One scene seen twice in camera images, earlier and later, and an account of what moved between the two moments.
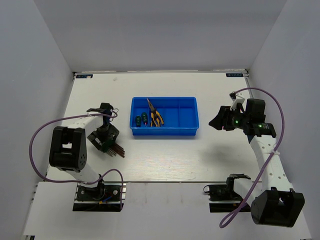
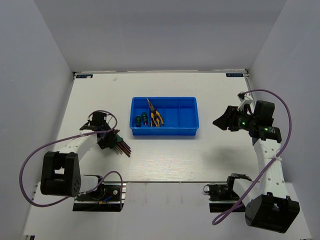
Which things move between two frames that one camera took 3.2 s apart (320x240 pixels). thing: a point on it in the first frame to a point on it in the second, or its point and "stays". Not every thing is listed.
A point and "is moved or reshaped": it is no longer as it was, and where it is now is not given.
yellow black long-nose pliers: [156, 119] stays
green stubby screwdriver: [138, 121] stays
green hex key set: [115, 149] is moved or reshaped
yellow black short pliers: [155, 122] stays
